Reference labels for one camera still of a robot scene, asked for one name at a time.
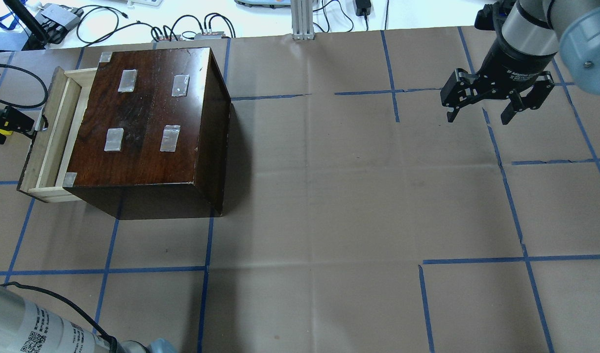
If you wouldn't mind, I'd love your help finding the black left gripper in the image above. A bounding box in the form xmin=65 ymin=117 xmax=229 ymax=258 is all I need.
xmin=0 ymin=106 xmax=36 ymax=145

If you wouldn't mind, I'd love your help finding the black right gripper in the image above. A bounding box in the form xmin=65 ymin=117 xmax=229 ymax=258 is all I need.
xmin=440 ymin=47 xmax=554 ymax=126

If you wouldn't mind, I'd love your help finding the light wooden drawer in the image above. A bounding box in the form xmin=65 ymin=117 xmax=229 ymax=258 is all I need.
xmin=16 ymin=67 xmax=97 ymax=203

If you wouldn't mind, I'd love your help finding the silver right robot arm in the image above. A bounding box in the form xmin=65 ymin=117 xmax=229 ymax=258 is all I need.
xmin=440 ymin=0 xmax=600 ymax=125

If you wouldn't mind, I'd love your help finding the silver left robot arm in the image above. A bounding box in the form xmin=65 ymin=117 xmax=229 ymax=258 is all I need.
xmin=0 ymin=101 xmax=176 ymax=353

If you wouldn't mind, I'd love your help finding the dark wooden drawer cabinet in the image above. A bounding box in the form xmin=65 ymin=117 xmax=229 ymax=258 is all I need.
xmin=63 ymin=47 xmax=231 ymax=220

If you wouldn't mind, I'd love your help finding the grey usb hub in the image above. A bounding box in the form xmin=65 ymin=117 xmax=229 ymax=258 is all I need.
xmin=37 ymin=3 xmax=83 ymax=30

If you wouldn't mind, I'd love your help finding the black power adapter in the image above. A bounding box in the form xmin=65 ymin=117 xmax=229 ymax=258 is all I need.
xmin=354 ymin=0 xmax=372 ymax=17

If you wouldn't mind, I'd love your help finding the brown paper table cover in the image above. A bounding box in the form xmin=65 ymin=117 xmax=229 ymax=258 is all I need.
xmin=0 ymin=27 xmax=600 ymax=353

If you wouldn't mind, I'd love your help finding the aluminium frame post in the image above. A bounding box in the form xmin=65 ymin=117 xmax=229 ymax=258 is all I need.
xmin=290 ymin=0 xmax=314 ymax=40

